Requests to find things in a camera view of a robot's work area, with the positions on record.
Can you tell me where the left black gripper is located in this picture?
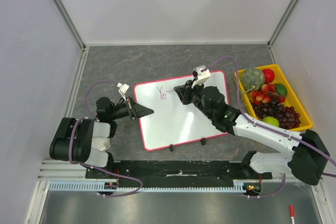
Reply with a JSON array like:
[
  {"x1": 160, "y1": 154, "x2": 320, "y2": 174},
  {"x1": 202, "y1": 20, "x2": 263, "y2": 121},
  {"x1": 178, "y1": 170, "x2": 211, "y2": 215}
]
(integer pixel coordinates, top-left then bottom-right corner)
[{"x1": 109, "y1": 95, "x2": 153, "y2": 120}]

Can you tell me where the pink framed whiteboard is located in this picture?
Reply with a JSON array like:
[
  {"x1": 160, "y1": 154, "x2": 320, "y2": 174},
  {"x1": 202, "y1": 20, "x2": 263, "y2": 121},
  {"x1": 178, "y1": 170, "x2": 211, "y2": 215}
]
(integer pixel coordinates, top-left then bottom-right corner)
[{"x1": 134, "y1": 75, "x2": 224, "y2": 151}]

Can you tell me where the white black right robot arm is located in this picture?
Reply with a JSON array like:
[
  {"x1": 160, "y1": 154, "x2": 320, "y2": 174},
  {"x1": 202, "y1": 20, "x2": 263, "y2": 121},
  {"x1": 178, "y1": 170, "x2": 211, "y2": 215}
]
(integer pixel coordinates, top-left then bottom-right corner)
[{"x1": 134, "y1": 78, "x2": 329, "y2": 185}]

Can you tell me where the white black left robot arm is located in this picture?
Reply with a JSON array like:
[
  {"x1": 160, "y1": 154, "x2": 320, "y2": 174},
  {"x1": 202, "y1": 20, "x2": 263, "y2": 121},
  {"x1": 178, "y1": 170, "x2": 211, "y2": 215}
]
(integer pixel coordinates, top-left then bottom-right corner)
[{"x1": 49, "y1": 97, "x2": 154, "y2": 178}]

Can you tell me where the crumpled clear plastic bag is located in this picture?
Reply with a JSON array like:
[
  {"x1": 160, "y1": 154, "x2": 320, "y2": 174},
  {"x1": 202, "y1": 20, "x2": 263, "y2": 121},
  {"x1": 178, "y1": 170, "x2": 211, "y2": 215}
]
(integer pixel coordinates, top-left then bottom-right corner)
[{"x1": 91, "y1": 138, "x2": 111, "y2": 152}]

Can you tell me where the green netted melon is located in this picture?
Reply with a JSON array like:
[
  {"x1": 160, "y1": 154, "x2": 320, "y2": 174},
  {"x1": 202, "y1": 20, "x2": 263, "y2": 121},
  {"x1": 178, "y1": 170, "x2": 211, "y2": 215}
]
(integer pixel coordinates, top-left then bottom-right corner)
[{"x1": 240, "y1": 68, "x2": 265, "y2": 91}]

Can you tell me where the red apple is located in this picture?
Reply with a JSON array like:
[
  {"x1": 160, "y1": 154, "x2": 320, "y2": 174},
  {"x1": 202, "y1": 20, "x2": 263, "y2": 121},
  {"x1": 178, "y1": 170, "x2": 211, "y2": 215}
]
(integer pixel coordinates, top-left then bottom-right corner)
[{"x1": 262, "y1": 69, "x2": 275, "y2": 84}]

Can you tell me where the green apple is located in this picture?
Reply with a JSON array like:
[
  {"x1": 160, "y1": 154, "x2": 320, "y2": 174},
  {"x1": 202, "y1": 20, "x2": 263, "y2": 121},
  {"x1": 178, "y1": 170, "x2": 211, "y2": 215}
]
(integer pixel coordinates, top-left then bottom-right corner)
[{"x1": 263, "y1": 116, "x2": 280, "y2": 127}]

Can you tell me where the green lime fruit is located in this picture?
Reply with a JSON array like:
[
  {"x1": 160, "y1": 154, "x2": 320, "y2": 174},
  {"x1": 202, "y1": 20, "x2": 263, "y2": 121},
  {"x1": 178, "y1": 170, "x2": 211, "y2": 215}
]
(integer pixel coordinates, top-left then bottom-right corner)
[{"x1": 275, "y1": 83, "x2": 288, "y2": 97}]

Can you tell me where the dark purple grape bunch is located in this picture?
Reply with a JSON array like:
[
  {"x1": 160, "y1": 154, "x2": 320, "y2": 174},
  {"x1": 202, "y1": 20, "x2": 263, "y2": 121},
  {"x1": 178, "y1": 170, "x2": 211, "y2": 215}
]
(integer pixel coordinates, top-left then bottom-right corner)
[{"x1": 252, "y1": 100, "x2": 301, "y2": 130}]

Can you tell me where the yellow plastic fruit bin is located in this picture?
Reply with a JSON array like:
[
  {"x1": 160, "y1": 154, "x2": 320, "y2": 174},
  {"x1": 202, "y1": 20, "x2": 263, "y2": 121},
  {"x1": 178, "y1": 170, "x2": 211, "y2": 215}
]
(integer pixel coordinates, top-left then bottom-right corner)
[{"x1": 235, "y1": 64, "x2": 312, "y2": 131}]

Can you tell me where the red marker pen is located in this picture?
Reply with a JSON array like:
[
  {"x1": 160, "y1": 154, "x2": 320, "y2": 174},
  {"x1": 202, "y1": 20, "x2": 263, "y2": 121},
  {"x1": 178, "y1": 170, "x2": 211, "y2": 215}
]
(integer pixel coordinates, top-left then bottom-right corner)
[{"x1": 289, "y1": 205, "x2": 295, "y2": 224}]

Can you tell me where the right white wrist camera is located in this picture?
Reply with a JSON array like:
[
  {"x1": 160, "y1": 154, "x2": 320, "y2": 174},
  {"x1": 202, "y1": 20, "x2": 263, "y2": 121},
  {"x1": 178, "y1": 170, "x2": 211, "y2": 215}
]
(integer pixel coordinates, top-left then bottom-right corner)
[{"x1": 192, "y1": 65, "x2": 211, "y2": 88}]

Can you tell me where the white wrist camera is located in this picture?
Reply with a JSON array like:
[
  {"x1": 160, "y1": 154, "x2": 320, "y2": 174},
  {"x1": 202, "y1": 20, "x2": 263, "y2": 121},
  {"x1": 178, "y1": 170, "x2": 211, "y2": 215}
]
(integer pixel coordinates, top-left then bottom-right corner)
[
  {"x1": 192, "y1": 65, "x2": 211, "y2": 88},
  {"x1": 117, "y1": 83, "x2": 129, "y2": 100}
]

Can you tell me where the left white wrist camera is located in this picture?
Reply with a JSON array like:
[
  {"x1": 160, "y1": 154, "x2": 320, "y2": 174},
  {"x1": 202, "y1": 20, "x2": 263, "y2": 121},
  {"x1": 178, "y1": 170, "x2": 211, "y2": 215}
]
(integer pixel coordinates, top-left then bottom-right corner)
[{"x1": 117, "y1": 83, "x2": 129, "y2": 100}]

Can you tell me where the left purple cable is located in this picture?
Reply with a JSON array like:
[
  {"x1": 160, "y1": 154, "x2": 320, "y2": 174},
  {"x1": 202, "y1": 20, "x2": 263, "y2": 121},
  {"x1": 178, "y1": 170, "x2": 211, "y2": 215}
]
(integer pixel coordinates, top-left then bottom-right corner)
[{"x1": 67, "y1": 81, "x2": 143, "y2": 198}]

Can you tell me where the purple cable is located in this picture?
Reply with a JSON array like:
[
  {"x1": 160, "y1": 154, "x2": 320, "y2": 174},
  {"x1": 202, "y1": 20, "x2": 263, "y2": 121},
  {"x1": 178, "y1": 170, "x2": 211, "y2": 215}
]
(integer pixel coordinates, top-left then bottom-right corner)
[
  {"x1": 207, "y1": 56, "x2": 336, "y2": 200},
  {"x1": 67, "y1": 81, "x2": 143, "y2": 198}
]

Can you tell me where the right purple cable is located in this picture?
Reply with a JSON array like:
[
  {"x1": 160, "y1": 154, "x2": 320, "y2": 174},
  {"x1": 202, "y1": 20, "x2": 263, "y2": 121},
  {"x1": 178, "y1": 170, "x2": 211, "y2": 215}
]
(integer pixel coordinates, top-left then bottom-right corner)
[{"x1": 207, "y1": 56, "x2": 336, "y2": 200}]

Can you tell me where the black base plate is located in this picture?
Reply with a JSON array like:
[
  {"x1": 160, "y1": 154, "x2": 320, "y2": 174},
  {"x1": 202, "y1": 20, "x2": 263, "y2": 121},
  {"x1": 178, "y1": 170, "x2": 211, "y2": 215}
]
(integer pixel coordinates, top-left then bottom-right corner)
[{"x1": 85, "y1": 159, "x2": 272, "y2": 188}]

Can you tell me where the white slotted cable duct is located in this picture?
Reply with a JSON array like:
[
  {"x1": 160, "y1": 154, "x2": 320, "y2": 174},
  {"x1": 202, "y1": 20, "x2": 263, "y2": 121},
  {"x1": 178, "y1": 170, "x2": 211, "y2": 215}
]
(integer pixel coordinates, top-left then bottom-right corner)
[{"x1": 49, "y1": 180, "x2": 250, "y2": 193}]

